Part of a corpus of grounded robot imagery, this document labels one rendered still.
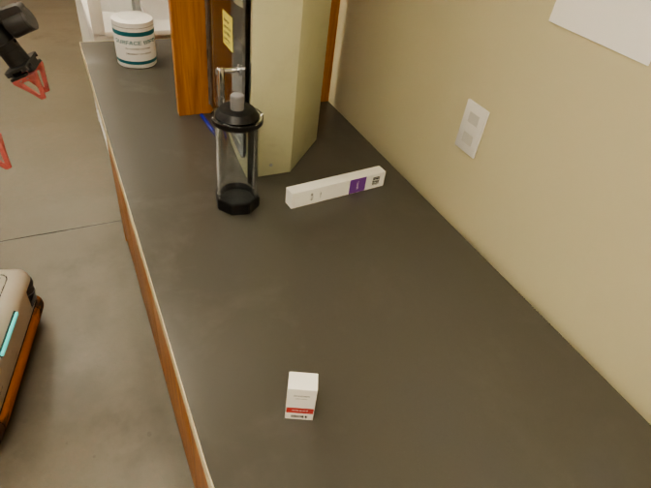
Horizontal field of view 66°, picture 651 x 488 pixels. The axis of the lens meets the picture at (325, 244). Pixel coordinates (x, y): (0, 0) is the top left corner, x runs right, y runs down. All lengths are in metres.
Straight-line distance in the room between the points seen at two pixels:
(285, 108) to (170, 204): 0.35
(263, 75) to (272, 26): 0.10
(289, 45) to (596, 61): 0.60
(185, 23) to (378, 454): 1.16
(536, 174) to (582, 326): 0.31
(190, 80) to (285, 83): 0.42
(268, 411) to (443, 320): 0.39
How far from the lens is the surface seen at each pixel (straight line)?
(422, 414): 0.87
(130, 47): 1.89
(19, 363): 2.08
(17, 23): 1.56
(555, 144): 1.05
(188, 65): 1.54
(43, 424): 2.04
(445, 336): 0.99
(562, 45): 1.04
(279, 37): 1.17
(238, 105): 1.07
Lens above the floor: 1.65
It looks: 40 degrees down
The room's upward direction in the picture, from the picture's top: 8 degrees clockwise
